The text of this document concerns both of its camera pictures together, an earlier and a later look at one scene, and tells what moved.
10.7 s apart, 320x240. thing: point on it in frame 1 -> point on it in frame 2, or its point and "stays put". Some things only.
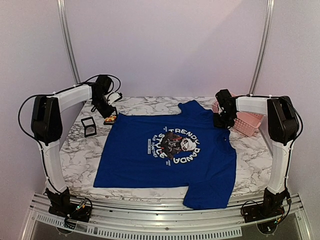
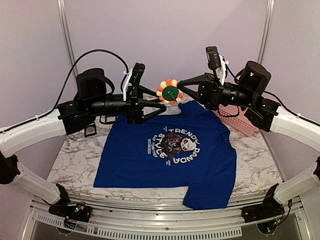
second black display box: [89, 126] stays put
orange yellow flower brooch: [111, 118] -> [168, 92]
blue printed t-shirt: [185, 149] stays put
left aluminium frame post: [61, 4] stays put
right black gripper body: [222, 121] -> [210, 90]
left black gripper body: [100, 103] -> [132, 108]
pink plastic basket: [246, 123] stays put
